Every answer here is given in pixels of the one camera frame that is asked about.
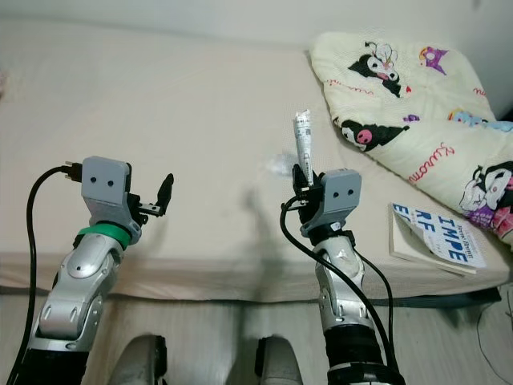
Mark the white printed tube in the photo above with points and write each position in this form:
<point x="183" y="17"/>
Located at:
<point x="303" y="140"/>

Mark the white book blue letters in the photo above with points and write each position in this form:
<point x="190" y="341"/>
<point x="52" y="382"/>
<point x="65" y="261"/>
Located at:
<point x="441" y="237"/>

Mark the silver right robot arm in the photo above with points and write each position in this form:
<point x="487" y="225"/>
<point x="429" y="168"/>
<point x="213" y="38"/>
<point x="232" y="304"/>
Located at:
<point x="341" y="289"/>

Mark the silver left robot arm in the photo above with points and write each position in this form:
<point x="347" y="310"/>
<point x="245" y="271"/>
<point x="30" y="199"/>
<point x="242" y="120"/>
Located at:
<point x="72" y="297"/>

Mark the cream bed mattress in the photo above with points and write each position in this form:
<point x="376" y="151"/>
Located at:
<point x="168" y="96"/>

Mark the grey robot left leg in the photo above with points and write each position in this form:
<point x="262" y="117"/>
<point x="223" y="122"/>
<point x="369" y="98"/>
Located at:
<point x="140" y="361"/>

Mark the grey robot leg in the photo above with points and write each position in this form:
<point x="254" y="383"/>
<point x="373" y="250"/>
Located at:
<point x="280" y="365"/>
<point x="140" y="361"/>

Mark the grey robot right leg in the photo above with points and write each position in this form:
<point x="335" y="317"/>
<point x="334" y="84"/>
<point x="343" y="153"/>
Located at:
<point x="280" y="365"/>

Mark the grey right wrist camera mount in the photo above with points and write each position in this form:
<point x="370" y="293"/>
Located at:
<point x="337" y="192"/>

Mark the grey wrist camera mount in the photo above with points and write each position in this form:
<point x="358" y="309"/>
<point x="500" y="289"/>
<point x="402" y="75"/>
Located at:
<point x="337" y="192"/>
<point x="104" y="183"/>

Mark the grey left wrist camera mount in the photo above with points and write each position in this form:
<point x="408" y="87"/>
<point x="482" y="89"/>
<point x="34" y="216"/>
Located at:
<point x="104" y="183"/>

